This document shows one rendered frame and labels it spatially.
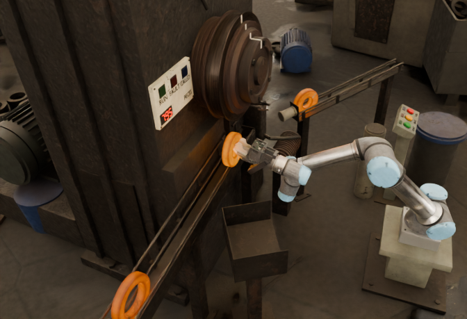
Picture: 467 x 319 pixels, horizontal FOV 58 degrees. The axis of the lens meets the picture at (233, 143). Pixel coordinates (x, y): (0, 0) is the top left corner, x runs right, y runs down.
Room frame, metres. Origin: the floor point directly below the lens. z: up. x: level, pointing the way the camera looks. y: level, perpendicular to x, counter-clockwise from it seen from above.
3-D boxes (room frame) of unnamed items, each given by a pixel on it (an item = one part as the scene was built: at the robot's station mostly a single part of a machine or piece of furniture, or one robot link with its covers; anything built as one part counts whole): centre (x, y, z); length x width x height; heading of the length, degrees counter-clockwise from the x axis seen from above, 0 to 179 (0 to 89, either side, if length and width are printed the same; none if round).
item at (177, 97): (1.40, 0.22, 1.15); 0.26 x 0.02 x 0.18; 153
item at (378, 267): (1.36, -0.89, 0.13); 0.40 x 0.40 x 0.26; 67
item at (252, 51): (1.61, -0.12, 1.11); 0.28 x 0.06 x 0.28; 153
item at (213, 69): (1.66, -0.03, 1.11); 0.47 x 0.06 x 0.47; 153
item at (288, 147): (1.89, -0.30, 0.27); 0.22 x 0.13 x 0.53; 153
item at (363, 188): (1.97, -0.83, 0.26); 0.12 x 0.12 x 0.52
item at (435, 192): (1.35, -0.89, 0.54); 0.13 x 0.12 x 0.14; 171
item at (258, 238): (1.09, -0.06, 0.36); 0.26 x 0.20 x 0.72; 8
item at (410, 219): (1.36, -0.89, 0.43); 0.15 x 0.15 x 0.10
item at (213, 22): (1.69, 0.04, 1.11); 0.47 x 0.10 x 0.47; 153
